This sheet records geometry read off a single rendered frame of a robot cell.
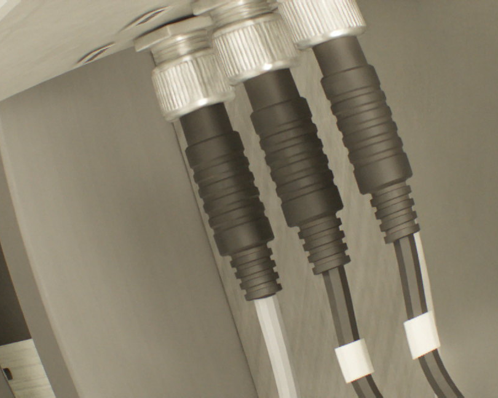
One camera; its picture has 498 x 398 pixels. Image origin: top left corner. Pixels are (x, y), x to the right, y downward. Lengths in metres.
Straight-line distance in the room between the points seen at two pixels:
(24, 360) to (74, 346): 0.86
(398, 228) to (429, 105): 0.06
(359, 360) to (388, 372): 0.07
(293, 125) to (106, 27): 0.04
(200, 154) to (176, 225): 0.11
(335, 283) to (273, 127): 0.03
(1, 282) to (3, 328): 0.03
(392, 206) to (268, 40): 0.05
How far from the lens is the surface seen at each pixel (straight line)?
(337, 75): 0.59
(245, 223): 0.65
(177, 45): 0.66
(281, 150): 0.62
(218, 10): 0.63
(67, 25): 0.58
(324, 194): 0.62
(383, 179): 0.59
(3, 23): 0.52
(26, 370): 1.61
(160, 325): 0.76
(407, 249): 0.59
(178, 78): 0.66
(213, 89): 0.65
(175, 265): 0.76
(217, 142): 0.66
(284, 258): 0.73
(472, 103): 0.62
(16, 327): 1.62
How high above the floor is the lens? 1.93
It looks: 40 degrees down
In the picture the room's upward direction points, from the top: 3 degrees clockwise
